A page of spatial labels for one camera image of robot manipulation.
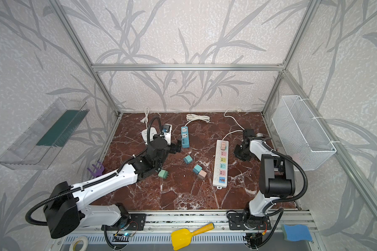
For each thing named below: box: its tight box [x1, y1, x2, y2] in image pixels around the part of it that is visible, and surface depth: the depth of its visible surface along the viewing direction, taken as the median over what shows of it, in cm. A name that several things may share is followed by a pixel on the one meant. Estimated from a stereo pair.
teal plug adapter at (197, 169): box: [192, 164, 203, 176], surface depth 91 cm
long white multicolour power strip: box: [212, 139, 230, 190], surface depth 91 cm
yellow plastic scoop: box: [170, 222, 215, 251], surface depth 72 cm
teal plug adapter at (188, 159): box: [183, 154, 194, 165], surface depth 95 cm
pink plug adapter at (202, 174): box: [197, 169, 207, 179], surface depth 90 cm
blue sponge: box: [283, 224, 313, 242], surface depth 71 cm
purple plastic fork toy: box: [86, 160, 105, 177], surface depth 93 cm
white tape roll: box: [69, 235, 89, 251], surface depth 69 cm
